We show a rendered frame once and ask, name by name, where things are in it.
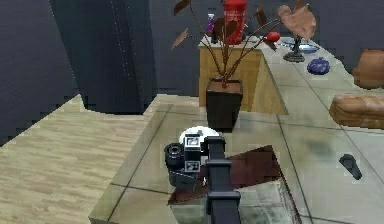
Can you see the brown clay pot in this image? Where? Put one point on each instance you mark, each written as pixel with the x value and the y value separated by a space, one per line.
pixel 370 70

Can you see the white round plate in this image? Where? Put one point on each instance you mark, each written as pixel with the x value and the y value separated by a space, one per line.
pixel 206 132

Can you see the blue flat plate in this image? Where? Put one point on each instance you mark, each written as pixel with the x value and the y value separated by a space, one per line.
pixel 308 48

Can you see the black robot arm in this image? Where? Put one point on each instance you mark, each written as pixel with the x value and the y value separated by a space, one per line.
pixel 220 186

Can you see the red round fruit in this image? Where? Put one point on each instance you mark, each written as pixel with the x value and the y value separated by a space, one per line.
pixel 273 36

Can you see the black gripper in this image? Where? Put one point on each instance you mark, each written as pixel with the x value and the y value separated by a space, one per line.
pixel 174 156

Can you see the wooden kitchen counter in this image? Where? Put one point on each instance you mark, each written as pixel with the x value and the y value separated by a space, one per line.
pixel 251 83

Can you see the purple spray bottle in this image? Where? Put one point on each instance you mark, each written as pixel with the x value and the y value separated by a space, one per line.
pixel 210 24

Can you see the dark grey refrigerator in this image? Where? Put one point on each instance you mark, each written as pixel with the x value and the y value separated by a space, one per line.
pixel 106 56

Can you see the black statuette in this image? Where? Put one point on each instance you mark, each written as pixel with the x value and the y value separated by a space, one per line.
pixel 294 56

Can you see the red cylinder canister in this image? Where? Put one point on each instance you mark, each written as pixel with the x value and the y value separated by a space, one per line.
pixel 235 20

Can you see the black remote control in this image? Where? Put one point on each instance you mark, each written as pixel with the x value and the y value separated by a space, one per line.
pixel 350 166

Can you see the brown house plant black pot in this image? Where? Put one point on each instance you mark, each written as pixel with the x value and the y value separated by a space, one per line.
pixel 223 103

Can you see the blue round vessel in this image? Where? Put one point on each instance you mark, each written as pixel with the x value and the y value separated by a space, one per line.
pixel 318 66

